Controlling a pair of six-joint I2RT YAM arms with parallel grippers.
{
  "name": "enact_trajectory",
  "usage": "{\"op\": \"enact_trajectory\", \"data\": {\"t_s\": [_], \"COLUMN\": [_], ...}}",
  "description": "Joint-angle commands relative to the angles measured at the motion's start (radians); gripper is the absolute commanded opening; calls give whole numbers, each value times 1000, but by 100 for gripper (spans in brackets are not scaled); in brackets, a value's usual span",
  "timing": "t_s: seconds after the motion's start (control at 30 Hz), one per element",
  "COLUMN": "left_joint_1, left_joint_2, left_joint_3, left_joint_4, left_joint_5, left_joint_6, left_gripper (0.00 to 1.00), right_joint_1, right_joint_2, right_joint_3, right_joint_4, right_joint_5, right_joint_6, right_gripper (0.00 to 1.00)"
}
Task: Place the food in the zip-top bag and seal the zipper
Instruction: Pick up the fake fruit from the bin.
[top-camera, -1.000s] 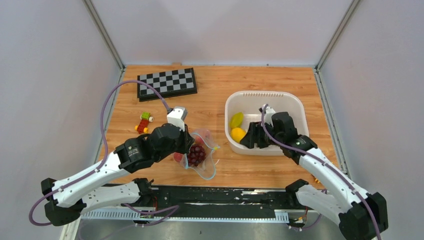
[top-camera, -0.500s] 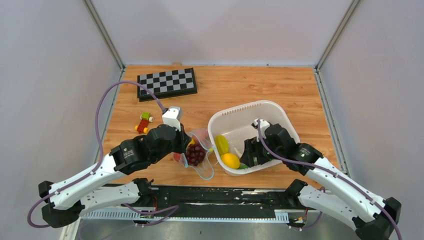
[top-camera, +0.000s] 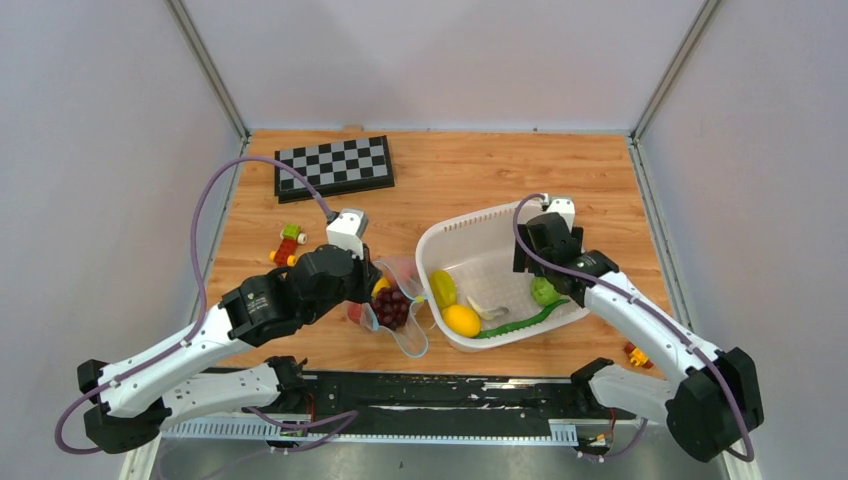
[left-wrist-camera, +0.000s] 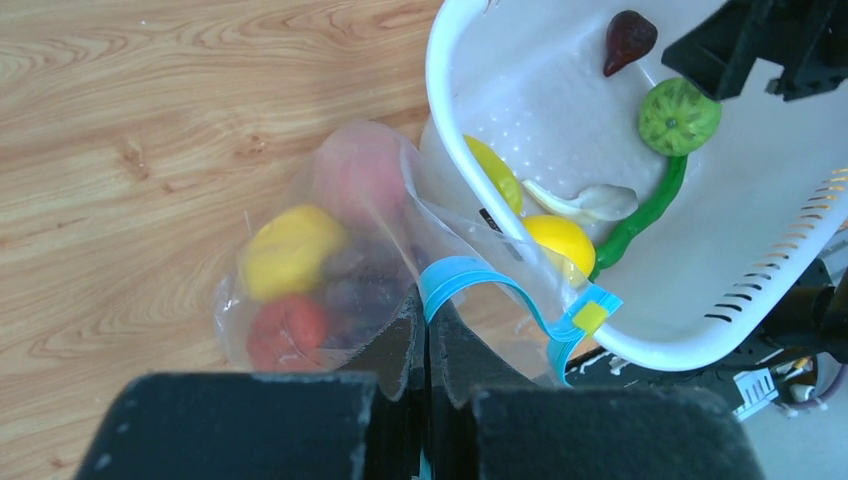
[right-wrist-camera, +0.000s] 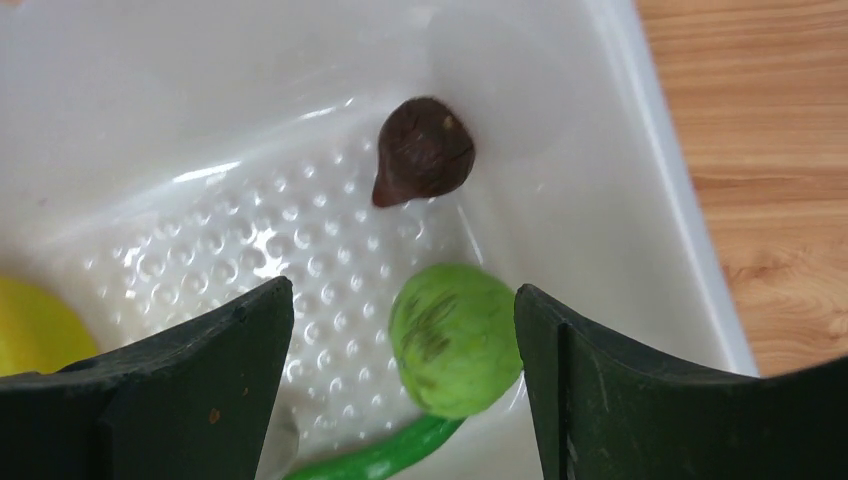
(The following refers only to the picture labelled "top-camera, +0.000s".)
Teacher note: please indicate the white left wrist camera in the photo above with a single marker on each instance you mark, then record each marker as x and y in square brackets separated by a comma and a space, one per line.
[346, 229]

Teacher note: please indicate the purple grape bunch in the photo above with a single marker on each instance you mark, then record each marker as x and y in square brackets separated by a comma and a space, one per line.
[391, 308]

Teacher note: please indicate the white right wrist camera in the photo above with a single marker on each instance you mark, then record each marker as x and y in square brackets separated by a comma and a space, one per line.
[563, 206]

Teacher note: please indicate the white garlic bulb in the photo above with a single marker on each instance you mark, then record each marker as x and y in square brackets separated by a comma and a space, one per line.
[487, 313]

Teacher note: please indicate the pink peach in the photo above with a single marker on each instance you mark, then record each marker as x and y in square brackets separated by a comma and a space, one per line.
[405, 270]

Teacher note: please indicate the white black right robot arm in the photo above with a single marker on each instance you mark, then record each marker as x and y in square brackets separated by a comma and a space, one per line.
[709, 398]

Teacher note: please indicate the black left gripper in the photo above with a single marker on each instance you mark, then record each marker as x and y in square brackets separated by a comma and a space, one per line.
[368, 276]

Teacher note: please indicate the white plastic basket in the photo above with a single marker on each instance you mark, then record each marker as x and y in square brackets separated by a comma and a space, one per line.
[476, 250]

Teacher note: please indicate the green custard apple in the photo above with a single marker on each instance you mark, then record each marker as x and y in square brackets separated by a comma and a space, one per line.
[543, 292]

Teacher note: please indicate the yellow lemon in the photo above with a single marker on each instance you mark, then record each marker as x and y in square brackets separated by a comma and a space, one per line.
[381, 284]
[462, 320]

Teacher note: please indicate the yellow green starfruit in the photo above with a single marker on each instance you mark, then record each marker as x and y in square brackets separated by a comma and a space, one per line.
[444, 289]

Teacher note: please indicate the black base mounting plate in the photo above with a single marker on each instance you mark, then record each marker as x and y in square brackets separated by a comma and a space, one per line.
[435, 405]

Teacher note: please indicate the red orange wax apple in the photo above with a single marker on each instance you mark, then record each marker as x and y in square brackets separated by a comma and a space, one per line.
[354, 313]

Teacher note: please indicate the clear zip top bag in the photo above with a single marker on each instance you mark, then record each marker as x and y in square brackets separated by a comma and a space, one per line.
[411, 338]

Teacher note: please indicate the red green toy car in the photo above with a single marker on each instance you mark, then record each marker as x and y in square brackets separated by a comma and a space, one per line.
[292, 237]

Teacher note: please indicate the black grey chessboard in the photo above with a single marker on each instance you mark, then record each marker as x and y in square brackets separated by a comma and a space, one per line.
[343, 167]

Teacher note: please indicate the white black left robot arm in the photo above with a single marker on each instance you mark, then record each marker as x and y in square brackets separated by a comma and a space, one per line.
[134, 400]

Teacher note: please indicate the green onion stalk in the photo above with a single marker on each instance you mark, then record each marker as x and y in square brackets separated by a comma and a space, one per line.
[521, 324]

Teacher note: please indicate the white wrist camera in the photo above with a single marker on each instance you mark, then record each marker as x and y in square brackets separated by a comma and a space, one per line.
[563, 206]
[346, 229]

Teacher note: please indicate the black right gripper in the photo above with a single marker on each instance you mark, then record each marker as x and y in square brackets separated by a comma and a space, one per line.
[519, 262]

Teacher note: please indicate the yellow red toy car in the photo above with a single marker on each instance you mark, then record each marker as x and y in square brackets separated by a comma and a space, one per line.
[636, 357]

